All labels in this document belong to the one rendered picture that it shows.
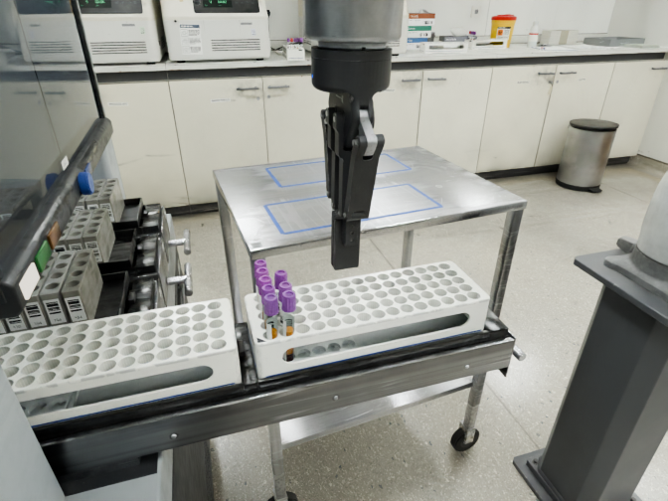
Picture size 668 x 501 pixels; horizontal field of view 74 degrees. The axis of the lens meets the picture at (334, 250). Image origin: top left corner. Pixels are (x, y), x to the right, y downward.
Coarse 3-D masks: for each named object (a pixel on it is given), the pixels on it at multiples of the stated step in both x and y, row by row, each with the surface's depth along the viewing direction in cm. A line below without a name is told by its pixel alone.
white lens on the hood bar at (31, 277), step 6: (30, 264) 39; (30, 270) 38; (36, 270) 39; (24, 276) 37; (30, 276) 38; (36, 276) 39; (24, 282) 37; (30, 282) 38; (36, 282) 39; (24, 288) 37; (30, 288) 38; (24, 294) 37; (30, 294) 37
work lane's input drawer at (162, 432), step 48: (240, 336) 57; (480, 336) 57; (240, 384) 49; (288, 384) 51; (336, 384) 52; (384, 384) 54; (432, 384) 57; (48, 432) 45; (96, 432) 45; (144, 432) 47; (192, 432) 49
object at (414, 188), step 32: (320, 160) 119; (384, 160) 119; (416, 160) 119; (224, 192) 99; (256, 192) 99; (288, 192) 99; (320, 192) 99; (384, 192) 99; (416, 192) 99; (448, 192) 99; (480, 192) 99; (224, 224) 117; (256, 224) 85; (288, 224) 85; (320, 224) 85; (384, 224) 85; (416, 224) 86; (512, 224) 97; (256, 256) 77; (512, 256) 101; (448, 384) 121; (480, 384) 120; (320, 416) 112; (352, 416) 112; (384, 416) 114
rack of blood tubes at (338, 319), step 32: (320, 288) 58; (352, 288) 58; (384, 288) 57; (416, 288) 59; (448, 288) 58; (480, 288) 57; (256, 320) 52; (320, 320) 52; (352, 320) 53; (384, 320) 52; (416, 320) 53; (448, 320) 61; (480, 320) 57; (256, 352) 49; (320, 352) 55; (352, 352) 53
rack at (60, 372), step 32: (96, 320) 52; (128, 320) 52; (160, 320) 52; (192, 320) 52; (224, 320) 52; (0, 352) 48; (32, 352) 47; (64, 352) 47; (96, 352) 47; (128, 352) 48; (160, 352) 47; (192, 352) 47; (224, 352) 47; (32, 384) 43; (64, 384) 43; (96, 384) 44; (128, 384) 51; (160, 384) 51; (192, 384) 48; (224, 384) 49; (32, 416) 44; (64, 416) 45
